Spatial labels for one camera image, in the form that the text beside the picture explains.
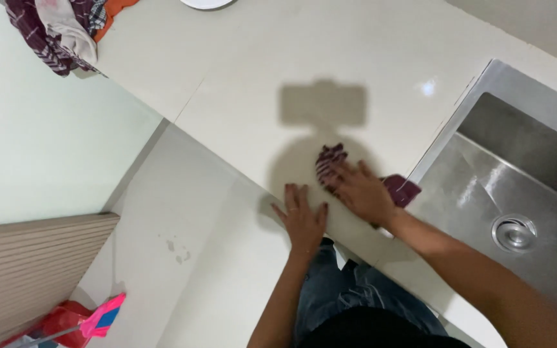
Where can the person's left hand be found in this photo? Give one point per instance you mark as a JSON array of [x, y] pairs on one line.
[[304, 225]]

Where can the person's right hand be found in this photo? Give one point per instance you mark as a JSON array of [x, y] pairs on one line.
[[363, 193]]

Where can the person's right fingers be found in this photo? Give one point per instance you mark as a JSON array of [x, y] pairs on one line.
[[344, 176]]

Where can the maroon striped cleaning cloth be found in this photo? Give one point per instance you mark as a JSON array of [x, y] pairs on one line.
[[330, 162]]

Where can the person's blue jeans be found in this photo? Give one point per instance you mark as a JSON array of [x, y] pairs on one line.
[[346, 290]]

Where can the person's black shirt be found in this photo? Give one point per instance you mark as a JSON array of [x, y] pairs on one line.
[[385, 331]]

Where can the stainless steel sink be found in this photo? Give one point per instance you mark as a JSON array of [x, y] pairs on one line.
[[515, 193]]

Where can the round sink drain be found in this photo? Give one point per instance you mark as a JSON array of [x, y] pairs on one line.
[[514, 233]]

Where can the white plate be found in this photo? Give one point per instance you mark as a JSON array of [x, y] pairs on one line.
[[206, 3]]

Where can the heap of mixed cloths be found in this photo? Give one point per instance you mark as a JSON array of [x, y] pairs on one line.
[[61, 31]]

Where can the red bucket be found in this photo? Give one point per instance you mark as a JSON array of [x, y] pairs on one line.
[[58, 326]]

